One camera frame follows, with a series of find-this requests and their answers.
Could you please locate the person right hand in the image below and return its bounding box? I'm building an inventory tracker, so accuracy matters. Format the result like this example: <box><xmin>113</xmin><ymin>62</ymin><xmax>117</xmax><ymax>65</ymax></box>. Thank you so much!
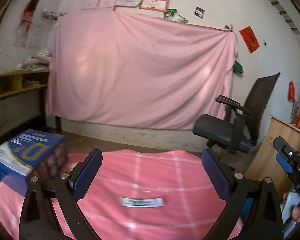
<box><xmin>280</xmin><ymin>192</ymin><xmax>300</xmax><ymax>224</ymax></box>

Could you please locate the wooden cabinet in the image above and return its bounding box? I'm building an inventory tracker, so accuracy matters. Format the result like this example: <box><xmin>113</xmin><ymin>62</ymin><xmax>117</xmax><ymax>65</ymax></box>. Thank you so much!
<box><xmin>245</xmin><ymin>115</ymin><xmax>300</xmax><ymax>198</ymax></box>

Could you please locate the red cup on cabinet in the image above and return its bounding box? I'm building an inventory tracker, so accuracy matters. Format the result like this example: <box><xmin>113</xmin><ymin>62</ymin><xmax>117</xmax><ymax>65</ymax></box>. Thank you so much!
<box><xmin>295</xmin><ymin>115</ymin><xmax>300</xmax><ymax>128</ymax></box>

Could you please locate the pink tape roll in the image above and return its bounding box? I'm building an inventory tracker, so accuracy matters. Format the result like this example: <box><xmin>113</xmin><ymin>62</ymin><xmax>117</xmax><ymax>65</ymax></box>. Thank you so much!
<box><xmin>67</xmin><ymin>162</ymin><xmax>78</xmax><ymax>172</ymax></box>

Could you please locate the black office chair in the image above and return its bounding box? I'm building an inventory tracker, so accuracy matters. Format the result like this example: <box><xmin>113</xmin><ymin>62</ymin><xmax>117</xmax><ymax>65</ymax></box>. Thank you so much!
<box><xmin>192</xmin><ymin>73</ymin><xmax>281</xmax><ymax>154</ymax></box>

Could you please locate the blue cardboard box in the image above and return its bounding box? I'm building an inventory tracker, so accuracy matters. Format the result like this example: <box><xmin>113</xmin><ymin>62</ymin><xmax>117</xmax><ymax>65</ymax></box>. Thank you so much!
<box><xmin>0</xmin><ymin>129</ymin><xmax>68</xmax><ymax>196</ymax></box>

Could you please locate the red hanging lantern decoration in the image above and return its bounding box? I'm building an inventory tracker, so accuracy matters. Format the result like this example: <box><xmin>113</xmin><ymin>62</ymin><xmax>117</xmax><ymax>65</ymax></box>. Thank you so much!
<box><xmin>287</xmin><ymin>79</ymin><xmax>295</xmax><ymax>102</ymax></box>

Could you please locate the pink plaid tablecloth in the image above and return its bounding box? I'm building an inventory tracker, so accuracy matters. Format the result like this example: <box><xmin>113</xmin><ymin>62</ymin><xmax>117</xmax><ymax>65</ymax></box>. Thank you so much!
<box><xmin>0</xmin><ymin>149</ymin><xmax>244</xmax><ymax>240</ymax></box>

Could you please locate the green hanging item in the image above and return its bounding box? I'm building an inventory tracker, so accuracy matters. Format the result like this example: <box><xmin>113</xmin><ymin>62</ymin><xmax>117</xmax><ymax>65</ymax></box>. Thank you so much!
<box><xmin>232</xmin><ymin>61</ymin><xmax>243</xmax><ymax>74</ymax></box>

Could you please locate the large pink hanging sheet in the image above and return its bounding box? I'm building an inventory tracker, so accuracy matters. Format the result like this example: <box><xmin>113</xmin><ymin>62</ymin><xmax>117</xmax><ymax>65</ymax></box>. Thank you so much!
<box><xmin>46</xmin><ymin>10</ymin><xmax>237</xmax><ymax>130</ymax></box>

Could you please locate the red paper wall poster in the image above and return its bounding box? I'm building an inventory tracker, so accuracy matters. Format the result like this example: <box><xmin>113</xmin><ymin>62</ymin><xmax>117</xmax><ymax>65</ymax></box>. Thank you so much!
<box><xmin>239</xmin><ymin>26</ymin><xmax>260</xmax><ymax>53</ymax></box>

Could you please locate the wooden wall shelf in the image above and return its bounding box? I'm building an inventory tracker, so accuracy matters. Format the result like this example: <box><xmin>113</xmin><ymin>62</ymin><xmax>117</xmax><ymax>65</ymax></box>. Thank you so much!
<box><xmin>0</xmin><ymin>70</ymin><xmax>49</xmax><ymax>101</ymax></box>

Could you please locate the red hanging wall ornament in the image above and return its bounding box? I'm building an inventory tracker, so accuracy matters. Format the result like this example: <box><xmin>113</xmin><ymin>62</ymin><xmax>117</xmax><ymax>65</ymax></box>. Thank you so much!
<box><xmin>13</xmin><ymin>0</ymin><xmax>40</xmax><ymax>48</ymax></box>

